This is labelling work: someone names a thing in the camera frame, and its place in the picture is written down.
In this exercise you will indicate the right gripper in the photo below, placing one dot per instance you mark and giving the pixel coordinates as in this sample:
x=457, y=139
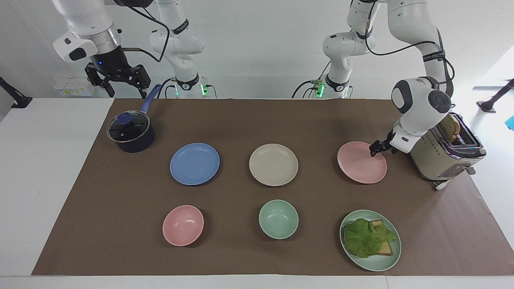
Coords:
x=107, y=61

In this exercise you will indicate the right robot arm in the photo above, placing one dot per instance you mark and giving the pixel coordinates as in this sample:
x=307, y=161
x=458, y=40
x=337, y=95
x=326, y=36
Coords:
x=86, y=20

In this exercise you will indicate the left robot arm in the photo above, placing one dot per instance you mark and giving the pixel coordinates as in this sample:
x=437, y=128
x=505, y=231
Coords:
x=417, y=116

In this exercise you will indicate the white socket box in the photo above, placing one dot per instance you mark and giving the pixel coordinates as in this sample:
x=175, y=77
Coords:
x=72, y=87

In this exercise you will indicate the glass lid with blue knob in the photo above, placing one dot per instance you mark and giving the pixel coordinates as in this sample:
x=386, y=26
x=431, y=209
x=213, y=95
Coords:
x=126, y=127

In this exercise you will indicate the dark blue pot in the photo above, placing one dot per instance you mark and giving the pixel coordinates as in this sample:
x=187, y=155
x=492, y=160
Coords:
x=136, y=140

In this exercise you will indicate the black stand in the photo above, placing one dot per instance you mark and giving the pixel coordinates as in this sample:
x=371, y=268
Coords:
x=488, y=105
x=18, y=100

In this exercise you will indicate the blue plate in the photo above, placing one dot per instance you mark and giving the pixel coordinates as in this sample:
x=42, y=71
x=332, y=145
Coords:
x=194, y=163

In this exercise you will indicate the pink bowl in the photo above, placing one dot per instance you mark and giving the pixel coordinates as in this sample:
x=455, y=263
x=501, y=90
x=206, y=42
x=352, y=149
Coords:
x=183, y=225

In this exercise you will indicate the beige plate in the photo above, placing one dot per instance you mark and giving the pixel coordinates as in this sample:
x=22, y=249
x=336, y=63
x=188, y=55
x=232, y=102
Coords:
x=273, y=165

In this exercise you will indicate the green bowl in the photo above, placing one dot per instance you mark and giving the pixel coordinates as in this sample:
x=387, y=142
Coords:
x=278, y=219

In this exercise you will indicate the pink plate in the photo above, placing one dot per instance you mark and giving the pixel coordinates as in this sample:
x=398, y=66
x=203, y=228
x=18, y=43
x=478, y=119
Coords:
x=359, y=166

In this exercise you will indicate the green lettuce leaf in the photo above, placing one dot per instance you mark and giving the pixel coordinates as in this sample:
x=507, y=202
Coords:
x=363, y=239

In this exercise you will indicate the toasted bread slice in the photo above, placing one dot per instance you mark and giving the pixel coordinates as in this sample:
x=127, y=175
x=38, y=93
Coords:
x=386, y=249

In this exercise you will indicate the green plate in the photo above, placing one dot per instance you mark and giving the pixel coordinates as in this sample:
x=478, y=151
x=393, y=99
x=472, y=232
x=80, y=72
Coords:
x=377, y=263

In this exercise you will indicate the silver toaster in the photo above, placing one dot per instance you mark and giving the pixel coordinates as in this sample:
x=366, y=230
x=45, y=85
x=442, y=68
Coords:
x=433, y=160

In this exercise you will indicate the bread slice in toaster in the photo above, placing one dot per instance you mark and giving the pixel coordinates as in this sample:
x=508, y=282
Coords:
x=449, y=127

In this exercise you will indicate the white toaster plug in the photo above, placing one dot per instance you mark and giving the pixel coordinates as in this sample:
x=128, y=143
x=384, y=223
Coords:
x=441, y=185

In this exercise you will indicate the cyan object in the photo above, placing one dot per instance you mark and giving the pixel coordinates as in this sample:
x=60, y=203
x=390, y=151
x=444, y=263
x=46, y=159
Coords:
x=510, y=123

